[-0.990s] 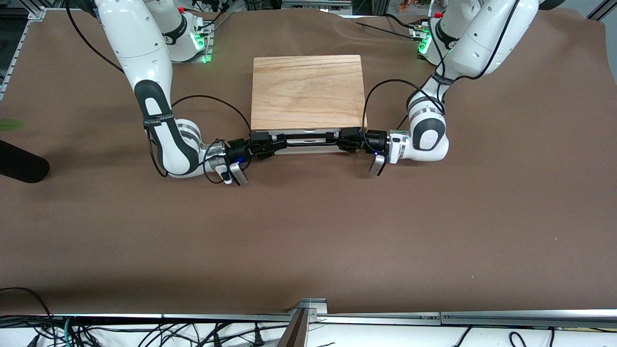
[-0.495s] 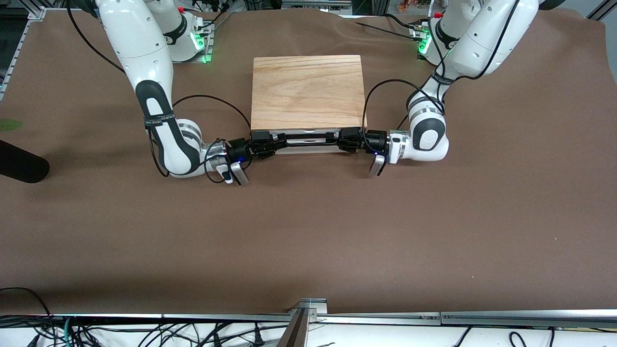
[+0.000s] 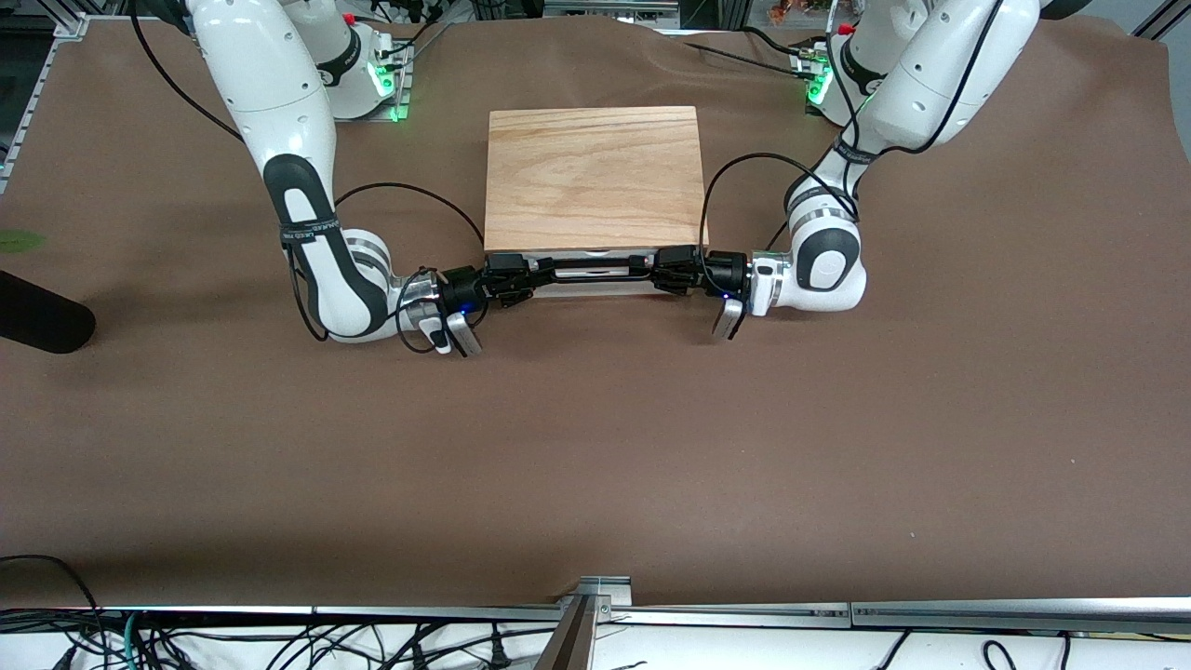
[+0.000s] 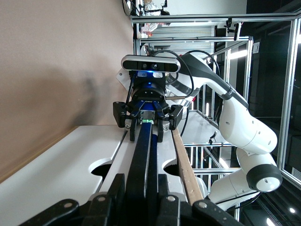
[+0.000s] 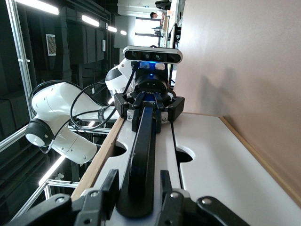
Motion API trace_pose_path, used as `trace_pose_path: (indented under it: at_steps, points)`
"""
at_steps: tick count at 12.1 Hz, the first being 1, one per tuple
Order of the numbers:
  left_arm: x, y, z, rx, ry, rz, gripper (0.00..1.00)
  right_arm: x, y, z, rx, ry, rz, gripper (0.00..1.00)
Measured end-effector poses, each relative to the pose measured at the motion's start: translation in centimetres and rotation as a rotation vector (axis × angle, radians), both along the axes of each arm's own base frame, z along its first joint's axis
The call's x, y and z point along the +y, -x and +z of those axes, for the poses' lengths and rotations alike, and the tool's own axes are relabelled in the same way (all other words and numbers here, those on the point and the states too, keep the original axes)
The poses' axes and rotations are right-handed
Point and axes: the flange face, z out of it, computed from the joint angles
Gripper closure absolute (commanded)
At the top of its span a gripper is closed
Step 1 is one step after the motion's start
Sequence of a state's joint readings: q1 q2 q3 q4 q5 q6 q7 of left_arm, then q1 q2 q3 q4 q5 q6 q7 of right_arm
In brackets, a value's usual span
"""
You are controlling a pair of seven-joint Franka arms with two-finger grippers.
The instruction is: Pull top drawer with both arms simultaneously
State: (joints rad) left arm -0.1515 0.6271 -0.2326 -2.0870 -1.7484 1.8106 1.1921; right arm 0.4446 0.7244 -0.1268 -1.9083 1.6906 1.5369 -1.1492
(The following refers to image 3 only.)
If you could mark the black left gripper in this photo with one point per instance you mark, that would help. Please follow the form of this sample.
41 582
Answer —
722 273

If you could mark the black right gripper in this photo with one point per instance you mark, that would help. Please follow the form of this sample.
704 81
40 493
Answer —
461 288

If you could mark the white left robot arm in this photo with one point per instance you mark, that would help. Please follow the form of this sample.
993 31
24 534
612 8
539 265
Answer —
828 279

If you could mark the plain white drawer front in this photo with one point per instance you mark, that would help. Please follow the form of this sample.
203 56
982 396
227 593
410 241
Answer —
595 289

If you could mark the light wooden drawer cabinet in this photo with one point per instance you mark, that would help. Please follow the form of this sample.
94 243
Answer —
595 177

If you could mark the brown table cover sheet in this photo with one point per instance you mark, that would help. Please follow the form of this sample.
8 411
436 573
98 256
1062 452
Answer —
595 447

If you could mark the orange background object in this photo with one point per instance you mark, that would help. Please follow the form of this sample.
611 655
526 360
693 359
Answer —
805 11

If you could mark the black cylinder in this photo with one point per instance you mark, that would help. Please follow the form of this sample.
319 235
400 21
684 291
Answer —
42 316

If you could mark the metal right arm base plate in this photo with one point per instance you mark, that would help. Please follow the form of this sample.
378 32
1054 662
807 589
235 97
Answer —
395 93

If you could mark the aluminium camera mount post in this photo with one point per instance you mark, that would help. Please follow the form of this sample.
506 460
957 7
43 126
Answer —
584 623

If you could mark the long aluminium frame rail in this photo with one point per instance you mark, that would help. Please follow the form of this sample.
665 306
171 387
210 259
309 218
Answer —
977 616

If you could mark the perforated aluminium side rail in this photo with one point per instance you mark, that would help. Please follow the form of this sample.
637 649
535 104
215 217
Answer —
42 84

